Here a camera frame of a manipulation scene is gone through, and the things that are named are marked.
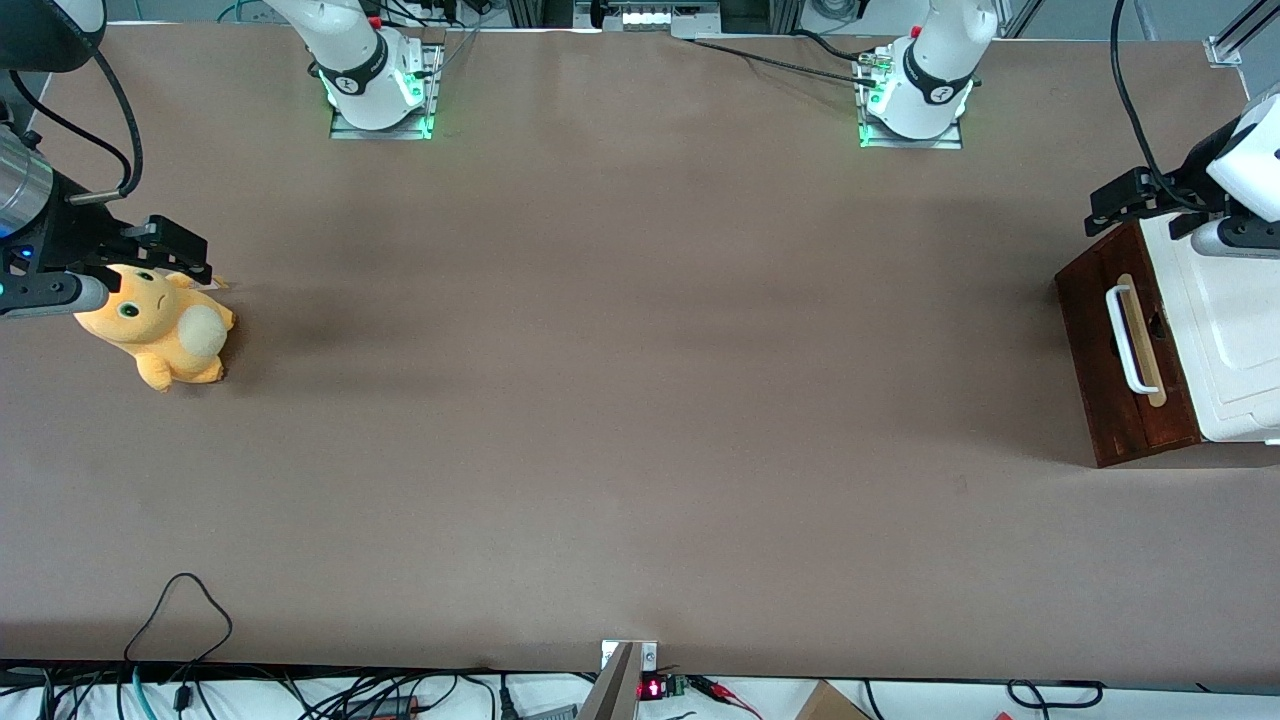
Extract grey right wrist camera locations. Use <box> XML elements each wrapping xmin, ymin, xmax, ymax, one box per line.
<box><xmin>0</xmin><ymin>272</ymin><xmax>109</xmax><ymax>320</ymax></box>

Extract tan handle backing plate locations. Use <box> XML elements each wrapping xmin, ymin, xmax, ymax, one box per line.
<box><xmin>1115</xmin><ymin>273</ymin><xmax>1169</xmax><ymax>407</ymax></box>

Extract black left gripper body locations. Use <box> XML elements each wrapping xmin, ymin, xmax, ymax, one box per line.
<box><xmin>1150</xmin><ymin>160</ymin><xmax>1236</xmax><ymax>216</ymax></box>

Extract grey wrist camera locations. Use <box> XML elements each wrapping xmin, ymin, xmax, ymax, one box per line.
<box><xmin>1190</xmin><ymin>218</ymin><xmax>1280</xmax><ymax>260</ymax></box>
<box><xmin>0</xmin><ymin>272</ymin><xmax>109</xmax><ymax>320</ymax></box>

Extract orange plush toy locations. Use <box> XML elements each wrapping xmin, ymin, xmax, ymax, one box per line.
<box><xmin>74</xmin><ymin>264</ymin><xmax>237</xmax><ymax>393</ymax></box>

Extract brown wooden drawer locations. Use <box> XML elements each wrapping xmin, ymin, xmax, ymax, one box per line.
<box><xmin>1093</xmin><ymin>222</ymin><xmax>1202</xmax><ymax>456</ymax></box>

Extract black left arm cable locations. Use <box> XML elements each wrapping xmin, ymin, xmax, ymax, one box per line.
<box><xmin>1111</xmin><ymin>0</ymin><xmax>1206</xmax><ymax>213</ymax></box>

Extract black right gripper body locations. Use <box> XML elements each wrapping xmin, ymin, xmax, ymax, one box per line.
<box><xmin>0</xmin><ymin>185</ymin><xmax>153</xmax><ymax>291</ymax></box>

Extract red clip wires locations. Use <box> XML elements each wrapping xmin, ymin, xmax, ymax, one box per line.
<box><xmin>688</xmin><ymin>677</ymin><xmax>763</xmax><ymax>720</ymax></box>

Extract white power strip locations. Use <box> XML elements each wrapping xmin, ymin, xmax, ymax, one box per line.
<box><xmin>605</xmin><ymin>5</ymin><xmax>698</xmax><ymax>31</ymax></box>

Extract white plastic container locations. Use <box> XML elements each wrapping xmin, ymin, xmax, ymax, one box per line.
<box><xmin>1140</xmin><ymin>210</ymin><xmax>1280</xmax><ymax>446</ymax></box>

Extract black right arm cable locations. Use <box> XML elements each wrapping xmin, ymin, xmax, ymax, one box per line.
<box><xmin>8</xmin><ymin>42</ymin><xmax>144</xmax><ymax>204</ymax></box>

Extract brown cardboard piece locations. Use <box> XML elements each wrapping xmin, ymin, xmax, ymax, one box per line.
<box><xmin>795</xmin><ymin>680</ymin><xmax>873</xmax><ymax>720</ymax></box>

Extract aluminium profile corner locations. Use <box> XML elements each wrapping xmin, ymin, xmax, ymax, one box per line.
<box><xmin>1204</xmin><ymin>0</ymin><xmax>1280</xmax><ymax>69</ymax></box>

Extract black looped table cable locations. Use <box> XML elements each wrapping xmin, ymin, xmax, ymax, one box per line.
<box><xmin>124</xmin><ymin>573</ymin><xmax>234</xmax><ymax>701</ymax></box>

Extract white drawer handle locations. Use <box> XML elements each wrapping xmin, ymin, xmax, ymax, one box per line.
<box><xmin>1105</xmin><ymin>284</ymin><xmax>1162</xmax><ymax>394</ymax></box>

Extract black cable between bases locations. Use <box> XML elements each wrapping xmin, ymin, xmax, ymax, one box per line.
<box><xmin>688</xmin><ymin>30</ymin><xmax>883</xmax><ymax>89</ymax></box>

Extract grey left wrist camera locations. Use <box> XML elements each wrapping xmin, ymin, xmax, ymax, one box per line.
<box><xmin>1190</xmin><ymin>218</ymin><xmax>1280</xmax><ymax>260</ymax></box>

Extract silver camera mount bracket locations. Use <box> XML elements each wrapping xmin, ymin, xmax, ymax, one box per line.
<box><xmin>578</xmin><ymin>640</ymin><xmax>660</xmax><ymax>720</ymax></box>

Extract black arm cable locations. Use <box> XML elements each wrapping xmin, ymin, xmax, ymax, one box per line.
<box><xmin>8</xmin><ymin>42</ymin><xmax>144</xmax><ymax>204</ymax></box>
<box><xmin>1111</xmin><ymin>0</ymin><xmax>1206</xmax><ymax>213</ymax></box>

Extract black power adapter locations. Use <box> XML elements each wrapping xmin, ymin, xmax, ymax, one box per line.
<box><xmin>343</xmin><ymin>695</ymin><xmax>423</xmax><ymax>720</ymax></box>

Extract black flat looped cable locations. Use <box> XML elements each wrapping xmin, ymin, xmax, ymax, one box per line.
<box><xmin>1007</xmin><ymin>679</ymin><xmax>1107</xmax><ymax>710</ymax></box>

